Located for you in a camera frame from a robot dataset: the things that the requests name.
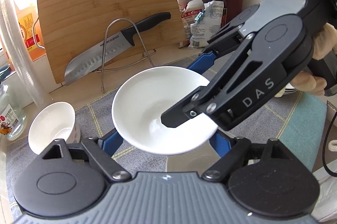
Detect white floral bowl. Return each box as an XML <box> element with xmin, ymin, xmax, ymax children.
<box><xmin>111</xmin><ymin>66</ymin><xmax>218</xmax><ymax>155</ymax></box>
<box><xmin>28</xmin><ymin>102</ymin><xmax>81</xmax><ymax>155</ymax></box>

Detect white plate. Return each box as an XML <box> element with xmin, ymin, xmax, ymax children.
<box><xmin>284</xmin><ymin>84</ymin><xmax>298</xmax><ymax>94</ymax></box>

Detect right gloved hand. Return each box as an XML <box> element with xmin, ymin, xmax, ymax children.
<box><xmin>290</xmin><ymin>23</ymin><xmax>336</xmax><ymax>96</ymax></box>

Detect white clipped food bag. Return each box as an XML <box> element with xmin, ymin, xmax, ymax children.
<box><xmin>189</xmin><ymin>1</ymin><xmax>224</xmax><ymax>48</ymax></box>

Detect red white salt bag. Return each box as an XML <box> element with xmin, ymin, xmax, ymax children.
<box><xmin>181</xmin><ymin>0</ymin><xmax>204</xmax><ymax>41</ymax></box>

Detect grey checked table mat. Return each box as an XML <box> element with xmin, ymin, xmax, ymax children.
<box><xmin>4</xmin><ymin>52</ymin><xmax>328</xmax><ymax>217</ymax></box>

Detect glass jar with green lid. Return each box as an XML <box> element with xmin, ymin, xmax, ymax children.
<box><xmin>1</xmin><ymin>82</ymin><xmax>27</xmax><ymax>141</ymax></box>

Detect bamboo cutting board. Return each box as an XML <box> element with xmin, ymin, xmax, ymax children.
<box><xmin>37</xmin><ymin>0</ymin><xmax>185</xmax><ymax>83</ymax></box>

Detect tall plastic wrap roll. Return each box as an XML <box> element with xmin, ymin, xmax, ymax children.
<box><xmin>1</xmin><ymin>0</ymin><xmax>53</xmax><ymax>110</ymax></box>

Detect orange cooking wine carton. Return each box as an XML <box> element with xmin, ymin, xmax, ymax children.
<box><xmin>14</xmin><ymin>0</ymin><xmax>46</xmax><ymax>61</ymax></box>

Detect metal wire board stand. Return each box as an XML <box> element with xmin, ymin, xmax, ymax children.
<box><xmin>93</xmin><ymin>18</ymin><xmax>157</xmax><ymax>94</ymax></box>

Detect black handled kitchen knife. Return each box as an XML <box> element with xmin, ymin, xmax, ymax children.
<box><xmin>64</xmin><ymin>12</ymin><xmax>171</xmax><ymax>86</ymax></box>

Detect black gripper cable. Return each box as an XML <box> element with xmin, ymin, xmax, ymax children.
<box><xmin>321</xmin><ymin>99</ymin><xmax>337</xmax><ymax>177</ymax></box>

